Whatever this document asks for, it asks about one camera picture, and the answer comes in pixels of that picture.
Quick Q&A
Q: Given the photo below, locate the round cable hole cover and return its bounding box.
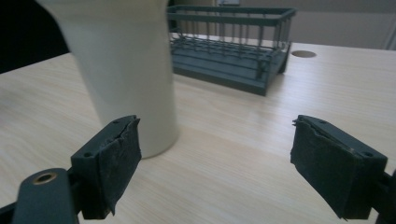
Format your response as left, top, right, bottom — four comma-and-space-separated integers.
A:
290, 49, 318, 59

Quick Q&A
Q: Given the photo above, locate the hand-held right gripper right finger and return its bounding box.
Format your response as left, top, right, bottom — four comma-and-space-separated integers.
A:
290, 114, 389, 220

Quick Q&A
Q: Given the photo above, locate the white ceramic cup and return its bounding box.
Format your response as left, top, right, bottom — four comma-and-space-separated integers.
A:
35, 0, 180, 160

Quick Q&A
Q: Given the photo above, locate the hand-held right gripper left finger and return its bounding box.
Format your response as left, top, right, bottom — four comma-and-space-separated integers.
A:
70, 114, 143, 220

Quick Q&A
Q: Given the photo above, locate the dark green dish rack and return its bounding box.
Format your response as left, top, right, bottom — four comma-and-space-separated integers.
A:
166, 4, 298, 97

